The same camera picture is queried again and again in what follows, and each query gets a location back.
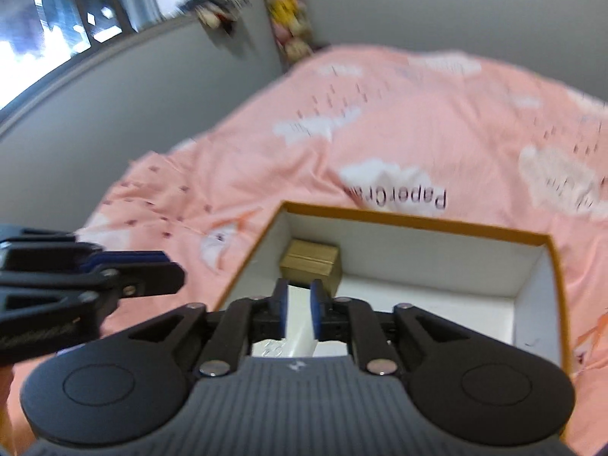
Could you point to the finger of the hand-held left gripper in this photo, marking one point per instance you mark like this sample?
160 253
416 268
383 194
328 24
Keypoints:
118 260
147 280

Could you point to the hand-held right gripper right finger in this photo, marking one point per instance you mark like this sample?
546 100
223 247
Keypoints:
317 311

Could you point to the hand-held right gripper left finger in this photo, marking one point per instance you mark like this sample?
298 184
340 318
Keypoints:
282 311

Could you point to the white rectangular box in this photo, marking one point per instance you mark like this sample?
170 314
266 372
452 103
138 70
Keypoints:
299 325

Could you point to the orange cardboard box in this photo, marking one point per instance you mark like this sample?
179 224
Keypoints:
427 247

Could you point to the small gold box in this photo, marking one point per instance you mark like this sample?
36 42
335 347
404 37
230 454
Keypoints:
308 261

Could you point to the pink cloud print blanket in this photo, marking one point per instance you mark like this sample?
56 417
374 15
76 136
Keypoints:
427 128

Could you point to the window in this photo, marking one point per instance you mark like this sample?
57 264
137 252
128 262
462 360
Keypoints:
47 19

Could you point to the hanging strip of plush toys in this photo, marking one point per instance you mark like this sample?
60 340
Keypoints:
285 9

